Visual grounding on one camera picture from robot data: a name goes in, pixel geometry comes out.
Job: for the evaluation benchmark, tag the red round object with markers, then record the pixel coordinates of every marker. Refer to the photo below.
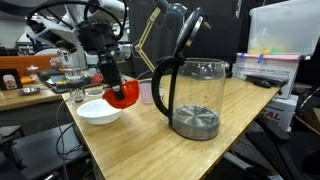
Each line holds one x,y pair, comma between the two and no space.
96,78

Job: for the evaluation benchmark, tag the black partition panel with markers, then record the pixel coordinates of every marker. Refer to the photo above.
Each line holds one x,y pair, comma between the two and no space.
220,40

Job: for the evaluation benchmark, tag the small glass jar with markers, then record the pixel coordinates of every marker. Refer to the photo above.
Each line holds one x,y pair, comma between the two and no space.
32,70

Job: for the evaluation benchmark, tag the yellow desk lamp grey head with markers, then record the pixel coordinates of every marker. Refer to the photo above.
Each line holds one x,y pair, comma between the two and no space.
173,11

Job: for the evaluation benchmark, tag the small metal dish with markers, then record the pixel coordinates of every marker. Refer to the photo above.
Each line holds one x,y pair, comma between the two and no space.
29,90

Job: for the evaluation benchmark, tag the white box red letters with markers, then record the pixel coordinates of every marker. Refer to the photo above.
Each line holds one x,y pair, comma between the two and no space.
280,113

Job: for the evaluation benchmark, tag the black office chair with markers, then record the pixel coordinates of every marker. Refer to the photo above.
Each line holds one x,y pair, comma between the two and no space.
286,153

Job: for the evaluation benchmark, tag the black padded seat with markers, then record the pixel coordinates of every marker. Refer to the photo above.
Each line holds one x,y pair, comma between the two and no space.
40,150

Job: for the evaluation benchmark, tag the black picture frame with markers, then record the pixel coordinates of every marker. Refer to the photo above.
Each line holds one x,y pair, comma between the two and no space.
10,81

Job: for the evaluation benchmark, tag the small white round dish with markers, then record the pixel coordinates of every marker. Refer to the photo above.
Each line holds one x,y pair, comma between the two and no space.
94,92

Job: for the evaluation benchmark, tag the glass jar black holder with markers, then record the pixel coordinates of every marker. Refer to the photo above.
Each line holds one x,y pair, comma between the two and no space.
76,91

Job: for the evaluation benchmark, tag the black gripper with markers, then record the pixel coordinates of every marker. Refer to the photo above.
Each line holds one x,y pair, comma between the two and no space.
98,38

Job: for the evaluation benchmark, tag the white bowl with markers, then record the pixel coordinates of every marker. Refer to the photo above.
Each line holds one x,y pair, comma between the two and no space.
96,113

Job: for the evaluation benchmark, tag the glass electric kettle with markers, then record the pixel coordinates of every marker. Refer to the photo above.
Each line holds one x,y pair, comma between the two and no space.
196,123

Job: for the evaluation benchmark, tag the orange divider panel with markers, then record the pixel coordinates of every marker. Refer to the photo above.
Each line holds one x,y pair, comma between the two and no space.
20,61

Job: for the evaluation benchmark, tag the white cardboard moving box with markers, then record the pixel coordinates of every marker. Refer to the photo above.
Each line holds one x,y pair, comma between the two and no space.
266,68

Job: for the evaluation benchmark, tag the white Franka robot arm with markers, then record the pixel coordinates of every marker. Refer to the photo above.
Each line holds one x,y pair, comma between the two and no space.
110,5

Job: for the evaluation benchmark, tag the clear plastic box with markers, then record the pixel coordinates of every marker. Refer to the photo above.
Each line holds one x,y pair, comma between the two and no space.
124,51

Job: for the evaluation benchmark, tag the orange plastic bowl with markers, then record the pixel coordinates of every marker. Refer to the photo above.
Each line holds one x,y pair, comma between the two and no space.
130,91

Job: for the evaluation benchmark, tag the black tray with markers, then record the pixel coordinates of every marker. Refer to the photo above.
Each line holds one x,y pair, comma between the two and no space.
60,87

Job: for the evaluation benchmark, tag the pink plastic cup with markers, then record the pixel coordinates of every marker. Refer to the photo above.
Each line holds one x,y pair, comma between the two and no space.
146,93

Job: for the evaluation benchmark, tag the clear plastic storage bin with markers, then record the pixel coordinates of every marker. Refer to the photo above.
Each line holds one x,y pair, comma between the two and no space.
283,30

